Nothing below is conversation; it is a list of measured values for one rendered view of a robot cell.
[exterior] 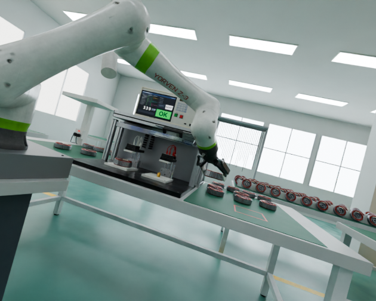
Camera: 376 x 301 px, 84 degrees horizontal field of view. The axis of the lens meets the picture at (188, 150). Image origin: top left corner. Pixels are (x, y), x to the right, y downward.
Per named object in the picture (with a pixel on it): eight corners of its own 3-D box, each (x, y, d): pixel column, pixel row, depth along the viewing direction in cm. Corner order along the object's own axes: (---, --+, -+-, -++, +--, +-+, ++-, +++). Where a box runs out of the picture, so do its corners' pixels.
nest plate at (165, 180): (165, 183, 113) (166, 181, 113) (141, 175, 116) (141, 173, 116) (172, 181, 128) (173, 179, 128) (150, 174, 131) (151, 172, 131)
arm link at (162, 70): (141, 79, 84) (154, 60, 76) (150, 64, 91) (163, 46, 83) (206, 129, 97) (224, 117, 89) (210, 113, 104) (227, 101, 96)
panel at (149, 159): (197, 184, 142) (209, 143, 143) (113, 159, 156) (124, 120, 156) (197, 184, 144) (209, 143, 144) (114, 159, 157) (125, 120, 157)
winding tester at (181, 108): (194, 130, 133) (202, 99, 133) (133, 114, 142) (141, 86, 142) (202, 137, 171) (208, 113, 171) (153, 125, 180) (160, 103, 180)
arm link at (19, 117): (-40, 119, 57) (-21, 52, 57) (-11, 120, 71) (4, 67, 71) (17, 132, 62) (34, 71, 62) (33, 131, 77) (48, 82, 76)
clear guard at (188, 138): (192, 145, 104) (195, 134, 104) (148, 134, 108) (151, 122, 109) (200, 149, 136) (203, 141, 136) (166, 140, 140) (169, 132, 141)
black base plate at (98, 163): (179, 198, 97) (181, 193, 97) (66, 161, 110) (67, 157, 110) (195, 187, 143) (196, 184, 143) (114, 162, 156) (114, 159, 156)
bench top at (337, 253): (370, 277, 77) (373, 264, 77) (-52, 134, 121) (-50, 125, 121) (290, 213, 176) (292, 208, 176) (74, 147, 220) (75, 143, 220)
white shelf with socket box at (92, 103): (83, 150, 179) (97, 99, 179) (48, 139, 186) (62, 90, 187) (106, 152, 213) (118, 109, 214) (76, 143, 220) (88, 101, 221)
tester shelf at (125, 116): (208, 140, 128) (210, 133, 128) (112, 116, 142) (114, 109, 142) (213, 146, 171) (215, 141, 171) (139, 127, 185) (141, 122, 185)
